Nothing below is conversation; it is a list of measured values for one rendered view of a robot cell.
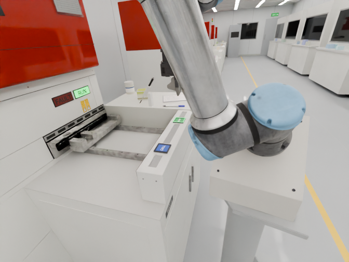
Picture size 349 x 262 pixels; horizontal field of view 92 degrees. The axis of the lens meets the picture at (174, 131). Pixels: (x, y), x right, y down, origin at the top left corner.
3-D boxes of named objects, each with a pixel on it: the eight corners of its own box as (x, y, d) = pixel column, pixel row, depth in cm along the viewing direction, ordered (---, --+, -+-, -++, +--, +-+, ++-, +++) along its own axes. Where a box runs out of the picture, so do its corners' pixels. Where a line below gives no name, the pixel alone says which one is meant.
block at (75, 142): (70, 145, 88) (68, 140, 87) (75, 142, 91) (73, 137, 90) (82, 147, 86) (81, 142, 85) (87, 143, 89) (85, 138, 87)
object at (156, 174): (142, 200, 62) (135, 171, 56) (179, 130, 109) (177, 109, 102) (165, 205, 60) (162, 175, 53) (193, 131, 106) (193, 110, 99)
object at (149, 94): (143, 106, 109) (140, 86, 103) (146, 104, 113) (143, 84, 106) (151, 106, 108) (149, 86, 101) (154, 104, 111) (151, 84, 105)
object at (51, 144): (53, 158, 84) (45, 142, 80) (107, 121, 121) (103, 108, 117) (56, 158, 84) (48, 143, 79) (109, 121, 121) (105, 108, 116)
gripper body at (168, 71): (166, 74, 82) (164, 47, 76) (183, 74, 80) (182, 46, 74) (161, 78, 76) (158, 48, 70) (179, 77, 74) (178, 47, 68)
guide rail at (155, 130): (105, 129, 116) (104, 125, 115) (107, 127, 118) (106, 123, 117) (175, 135, 103) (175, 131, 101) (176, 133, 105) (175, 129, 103)
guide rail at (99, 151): (76, 151, 94) (74, 146, 92) (78, 149, 95) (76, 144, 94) (160, 163, 80) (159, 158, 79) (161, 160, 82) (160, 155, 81)
